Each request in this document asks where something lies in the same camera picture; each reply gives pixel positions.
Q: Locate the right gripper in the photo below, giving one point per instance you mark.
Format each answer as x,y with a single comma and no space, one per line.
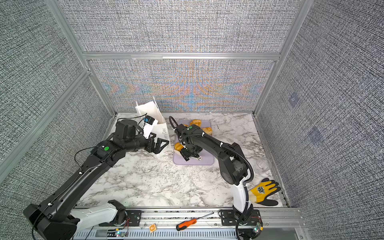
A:
186,155

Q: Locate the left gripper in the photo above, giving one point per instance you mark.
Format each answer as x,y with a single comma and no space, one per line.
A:
158,148

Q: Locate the striped fake bun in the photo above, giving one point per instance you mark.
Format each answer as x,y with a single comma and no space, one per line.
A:
178,147

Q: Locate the oblong flaky fake bread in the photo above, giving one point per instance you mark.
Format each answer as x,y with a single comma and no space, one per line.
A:
208,130

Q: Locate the white paper bag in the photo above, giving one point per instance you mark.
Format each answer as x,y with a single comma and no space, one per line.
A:
152,109

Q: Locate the round twisted fake bun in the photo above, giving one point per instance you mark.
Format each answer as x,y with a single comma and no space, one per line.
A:
196,122

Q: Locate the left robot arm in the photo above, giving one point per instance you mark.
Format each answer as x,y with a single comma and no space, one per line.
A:
55,218

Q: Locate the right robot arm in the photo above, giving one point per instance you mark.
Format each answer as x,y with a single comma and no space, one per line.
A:
235,169

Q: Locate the lilac plastic tray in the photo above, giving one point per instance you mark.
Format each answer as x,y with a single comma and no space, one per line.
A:
201,159

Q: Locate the small orange tag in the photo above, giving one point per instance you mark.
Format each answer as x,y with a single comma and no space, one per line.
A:
152,228

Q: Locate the yellow black work glove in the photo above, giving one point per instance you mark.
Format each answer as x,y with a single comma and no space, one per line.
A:
260,193

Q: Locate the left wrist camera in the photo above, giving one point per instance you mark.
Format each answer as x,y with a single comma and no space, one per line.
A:
149,124

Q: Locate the aluminium front rail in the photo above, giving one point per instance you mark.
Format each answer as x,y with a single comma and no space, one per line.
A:
277,222

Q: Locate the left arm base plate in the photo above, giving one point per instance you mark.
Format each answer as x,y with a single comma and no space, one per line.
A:
131,218

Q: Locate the orange handled screwdriver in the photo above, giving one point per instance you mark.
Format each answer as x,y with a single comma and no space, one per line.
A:
185,224

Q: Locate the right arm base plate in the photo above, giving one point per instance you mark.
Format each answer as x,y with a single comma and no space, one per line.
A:
252,218

